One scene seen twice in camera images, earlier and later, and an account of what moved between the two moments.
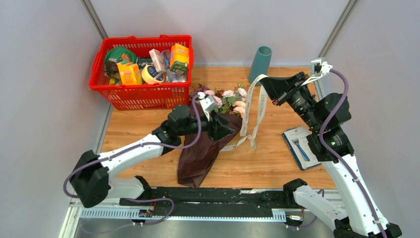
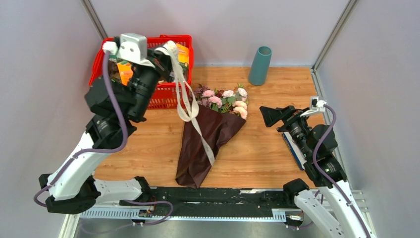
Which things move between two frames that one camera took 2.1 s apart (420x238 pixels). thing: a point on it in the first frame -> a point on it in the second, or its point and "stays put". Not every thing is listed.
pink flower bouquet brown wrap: (199, 151) stays put
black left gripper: (220, 130) -> (163, 64)
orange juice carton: (130, 74) stays put
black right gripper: (277, 87) -> (271, 115)
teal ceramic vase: (260, 63) stays put
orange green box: (180, 58) stays put
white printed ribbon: (244, 139) -> (171, 48)
